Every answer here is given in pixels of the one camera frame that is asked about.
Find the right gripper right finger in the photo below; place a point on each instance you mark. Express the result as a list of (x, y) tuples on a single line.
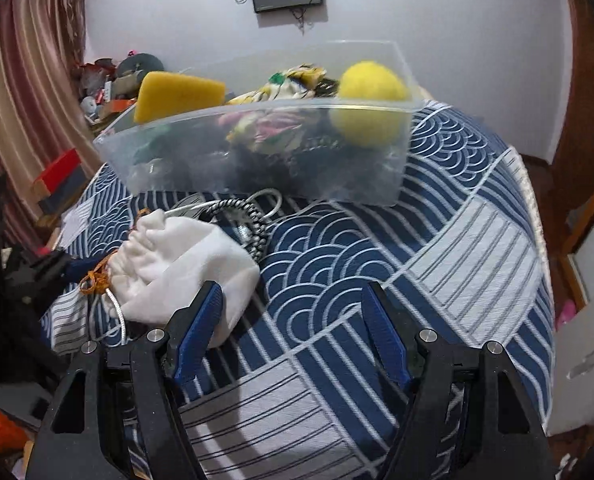
[(500, 435)]

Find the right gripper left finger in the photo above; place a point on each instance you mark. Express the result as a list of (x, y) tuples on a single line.
[(82, 433)]

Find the white drawstring pouch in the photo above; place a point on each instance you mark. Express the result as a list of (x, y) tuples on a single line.
[(162, 264)]

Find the yellow sponge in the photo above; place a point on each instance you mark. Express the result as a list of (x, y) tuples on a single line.
[(164, 94)]

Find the yellow felt doll head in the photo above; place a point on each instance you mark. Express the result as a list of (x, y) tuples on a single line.
[(367, 115)]

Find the red box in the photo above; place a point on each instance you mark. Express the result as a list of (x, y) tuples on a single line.
[(55, 173)]

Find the blue white patterned tablecloth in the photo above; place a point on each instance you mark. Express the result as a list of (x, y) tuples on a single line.
[(296, 392)]

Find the striped red beige curtain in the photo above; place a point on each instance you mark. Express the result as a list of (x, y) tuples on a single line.
[(41, 47)]

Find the grey green dinosaur plush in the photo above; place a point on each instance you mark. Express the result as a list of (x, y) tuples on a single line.
[(141, 63)]

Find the brown wooden door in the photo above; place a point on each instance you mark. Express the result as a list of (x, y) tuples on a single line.
[(567, 183)]

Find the floral patterned cloth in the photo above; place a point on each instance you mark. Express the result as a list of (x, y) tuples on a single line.
[(275, 130)]

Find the clear plastic storage bin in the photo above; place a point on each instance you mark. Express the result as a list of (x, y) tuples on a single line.
[(327, 121)]

